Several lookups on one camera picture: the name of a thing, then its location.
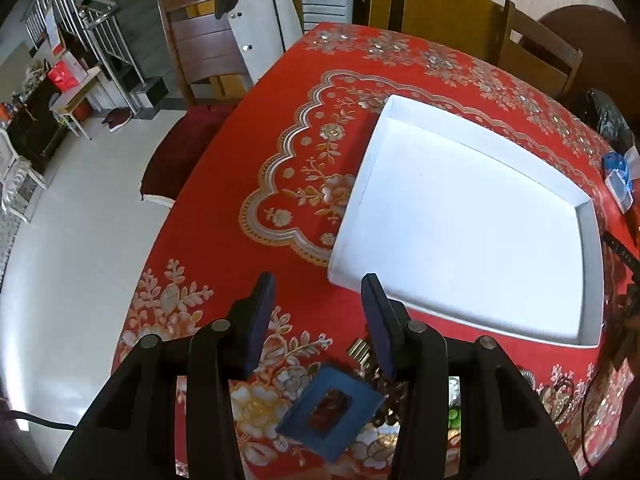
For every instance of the blue card with window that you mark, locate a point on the blue card with window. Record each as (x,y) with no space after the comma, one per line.
(300,420)

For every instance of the black cabinet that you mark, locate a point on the black cabinet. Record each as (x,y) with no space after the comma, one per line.
(30,120)

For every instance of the gold hair clip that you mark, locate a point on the gold hair clip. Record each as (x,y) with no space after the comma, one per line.
(360,351)

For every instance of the red floral tablecloth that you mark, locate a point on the red floral tablecloth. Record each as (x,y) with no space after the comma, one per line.
(300,240)

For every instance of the metal staircase railing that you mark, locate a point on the metal staircase railing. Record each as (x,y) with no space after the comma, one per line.
(95,35)

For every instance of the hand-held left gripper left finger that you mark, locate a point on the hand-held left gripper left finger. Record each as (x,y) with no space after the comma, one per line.
(262,310)

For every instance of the green hair accessory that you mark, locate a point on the green hair accessory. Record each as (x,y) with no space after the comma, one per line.
(454,416)

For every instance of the small white table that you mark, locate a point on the small white table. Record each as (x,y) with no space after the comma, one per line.
(75,97)

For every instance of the red bag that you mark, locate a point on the red bag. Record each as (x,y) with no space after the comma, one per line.
(62,77)

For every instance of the black plastic bag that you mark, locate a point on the black plastic bag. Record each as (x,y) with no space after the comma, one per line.
(607,117)

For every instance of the white and red carton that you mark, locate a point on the white and red carton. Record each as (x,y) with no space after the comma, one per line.
(54,35)

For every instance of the white ornate chair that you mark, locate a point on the white ornate chair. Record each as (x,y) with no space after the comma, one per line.
(17,180)

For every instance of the dark red slippers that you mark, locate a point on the dark red slippers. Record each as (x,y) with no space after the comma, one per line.
(119,120)

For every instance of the dark wooden chair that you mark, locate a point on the dark wooden chair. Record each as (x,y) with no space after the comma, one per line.
(200,45)

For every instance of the dark red seat cushion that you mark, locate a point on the dark red seat cushion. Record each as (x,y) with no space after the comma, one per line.
(180,155)

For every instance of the blue tissue pack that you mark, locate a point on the blue tissue pack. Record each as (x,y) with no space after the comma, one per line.
(620,175)

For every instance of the round dark wooden table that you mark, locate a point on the round dark wooden table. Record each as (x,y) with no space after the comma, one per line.
(595,30)

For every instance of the grey coat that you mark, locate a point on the grey coat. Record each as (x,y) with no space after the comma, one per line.
(265,15)

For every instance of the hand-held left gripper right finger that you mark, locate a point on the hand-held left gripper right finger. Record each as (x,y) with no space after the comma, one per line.
(377,320)

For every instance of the white cardboard box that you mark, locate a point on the white cardboard box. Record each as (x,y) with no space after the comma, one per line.
(475,220)

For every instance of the solid-back wooden chair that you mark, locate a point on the solid-back wooden chair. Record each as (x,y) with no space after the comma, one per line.
(450,15)

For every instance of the slatted wooden chair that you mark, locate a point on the slatted wooden chair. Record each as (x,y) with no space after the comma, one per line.
(542,45)

